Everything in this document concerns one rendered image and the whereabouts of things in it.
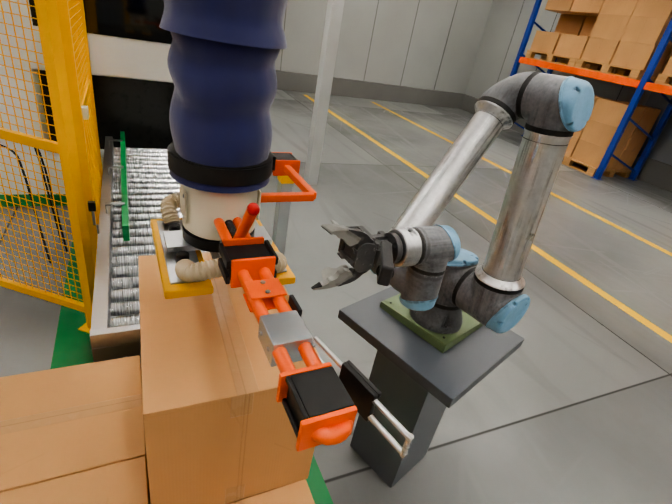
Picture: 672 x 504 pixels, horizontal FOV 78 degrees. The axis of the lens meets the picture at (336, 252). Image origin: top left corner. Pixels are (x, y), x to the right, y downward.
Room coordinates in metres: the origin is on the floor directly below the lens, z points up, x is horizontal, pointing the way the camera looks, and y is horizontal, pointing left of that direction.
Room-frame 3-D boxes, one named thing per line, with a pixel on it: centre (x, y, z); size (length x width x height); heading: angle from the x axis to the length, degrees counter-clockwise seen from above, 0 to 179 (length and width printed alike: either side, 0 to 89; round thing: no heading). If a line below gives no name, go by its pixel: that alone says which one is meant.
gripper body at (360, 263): (0.82, -0.07, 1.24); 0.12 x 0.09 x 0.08; 121
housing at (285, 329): (0.49, 0.05, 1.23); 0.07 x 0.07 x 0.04; 31
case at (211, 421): (0.88, 0.27, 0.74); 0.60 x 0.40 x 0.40; 28
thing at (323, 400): (0.37, -0.01, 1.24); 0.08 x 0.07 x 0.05; 31
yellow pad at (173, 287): (0.84, 0.37, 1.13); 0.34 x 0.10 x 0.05; 31
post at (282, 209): (1.95, 0.31, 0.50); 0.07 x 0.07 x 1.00; 29
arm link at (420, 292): (0.91, -0.22, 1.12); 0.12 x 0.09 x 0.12; 40
